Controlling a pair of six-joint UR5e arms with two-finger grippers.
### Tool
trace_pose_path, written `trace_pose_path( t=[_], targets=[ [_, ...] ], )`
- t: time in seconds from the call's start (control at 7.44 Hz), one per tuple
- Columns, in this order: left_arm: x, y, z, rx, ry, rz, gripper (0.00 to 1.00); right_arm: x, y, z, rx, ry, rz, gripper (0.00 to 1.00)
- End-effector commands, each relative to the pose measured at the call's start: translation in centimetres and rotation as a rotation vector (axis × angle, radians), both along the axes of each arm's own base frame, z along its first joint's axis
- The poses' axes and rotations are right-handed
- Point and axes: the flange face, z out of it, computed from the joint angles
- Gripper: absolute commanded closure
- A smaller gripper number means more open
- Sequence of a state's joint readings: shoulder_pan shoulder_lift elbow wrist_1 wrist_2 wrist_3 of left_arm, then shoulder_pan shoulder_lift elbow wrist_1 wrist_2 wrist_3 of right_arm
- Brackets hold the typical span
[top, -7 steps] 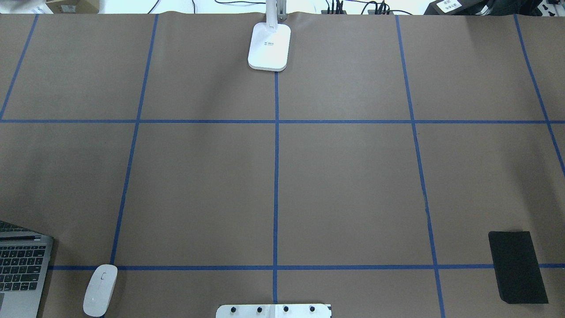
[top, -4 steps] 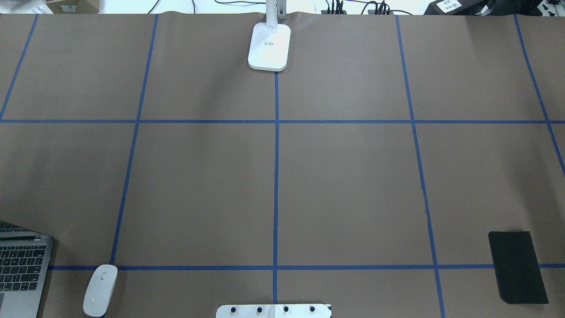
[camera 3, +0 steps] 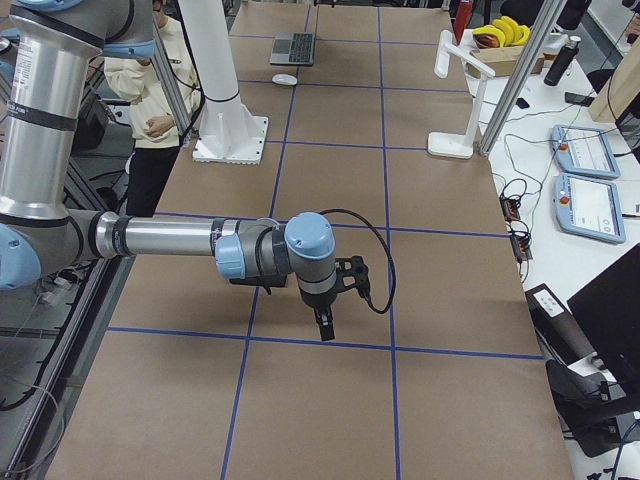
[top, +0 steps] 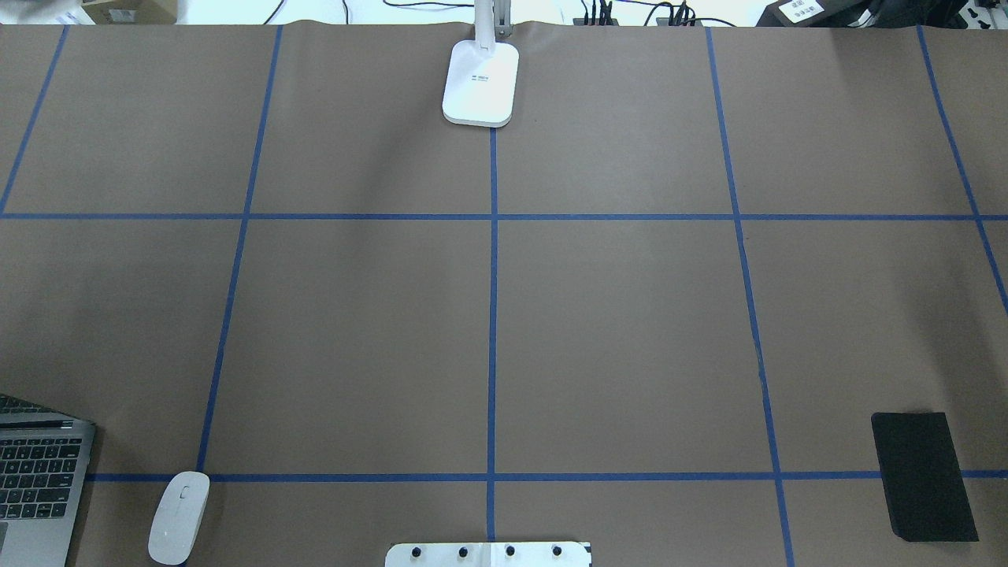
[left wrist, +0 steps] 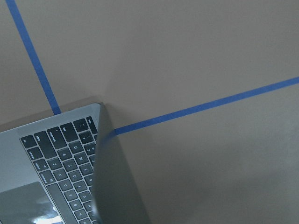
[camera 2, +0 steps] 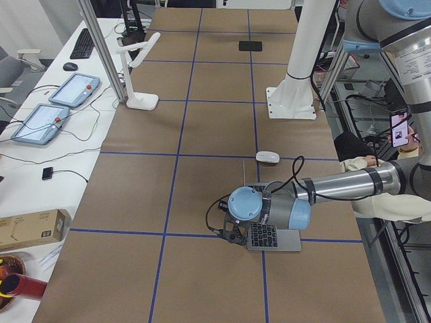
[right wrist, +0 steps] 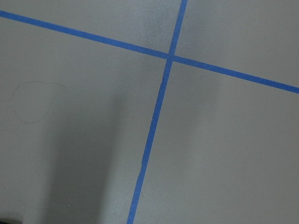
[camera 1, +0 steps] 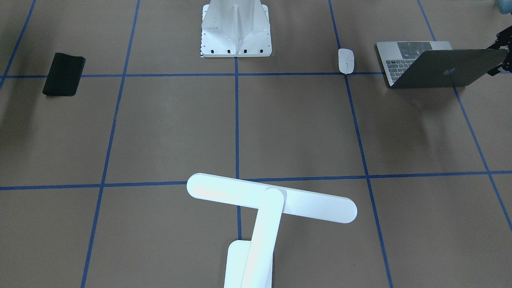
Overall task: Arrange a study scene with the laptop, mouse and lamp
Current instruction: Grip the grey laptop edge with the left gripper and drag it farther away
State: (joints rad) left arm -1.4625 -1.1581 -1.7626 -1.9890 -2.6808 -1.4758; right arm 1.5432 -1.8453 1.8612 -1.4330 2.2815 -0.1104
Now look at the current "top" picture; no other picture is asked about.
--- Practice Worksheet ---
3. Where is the white computer mouse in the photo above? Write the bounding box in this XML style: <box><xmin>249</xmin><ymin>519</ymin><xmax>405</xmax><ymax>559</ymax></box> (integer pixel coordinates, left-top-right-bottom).
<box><xmin>147</xmin><ymin>471</ymin><xmax>211</xmax><ymax>565</ymax></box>

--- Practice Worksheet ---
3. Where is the white desk lamp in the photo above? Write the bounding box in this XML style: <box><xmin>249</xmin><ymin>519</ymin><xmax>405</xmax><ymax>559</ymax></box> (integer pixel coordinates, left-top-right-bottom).
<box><xmin>440</xmin><ymin>1</ymin><xmax>520</xmax><ymax>128</ymax></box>

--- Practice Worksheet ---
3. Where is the grey laptop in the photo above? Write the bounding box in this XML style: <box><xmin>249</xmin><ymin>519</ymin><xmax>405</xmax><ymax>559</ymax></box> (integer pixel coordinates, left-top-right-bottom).
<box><xmin>1</xmin><ymin>395</ymin><xmax>96</xmax><ymax>566</ymax></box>

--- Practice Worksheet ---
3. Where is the cardboard box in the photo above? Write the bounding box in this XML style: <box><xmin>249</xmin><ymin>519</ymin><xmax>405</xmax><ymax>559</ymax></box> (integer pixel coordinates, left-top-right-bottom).
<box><xmin>80</xmin><ymin>0</ymin><xmax>179</xmax><ymax>25</ymax></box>

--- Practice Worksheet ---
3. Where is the black mouse pad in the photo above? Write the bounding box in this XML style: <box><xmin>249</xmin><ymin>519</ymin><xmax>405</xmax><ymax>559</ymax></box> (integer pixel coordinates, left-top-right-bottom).
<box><xmin>870</xmin><ymin>412</ymin><xmax>979</xmax><ymax>543</ymax></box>

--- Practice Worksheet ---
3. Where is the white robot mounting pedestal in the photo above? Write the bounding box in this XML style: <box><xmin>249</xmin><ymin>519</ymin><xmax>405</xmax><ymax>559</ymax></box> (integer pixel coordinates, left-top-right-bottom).
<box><xmin>384</xmin><ymin>541</ymin><xmax>593</xmax><ymax>566</ymax></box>

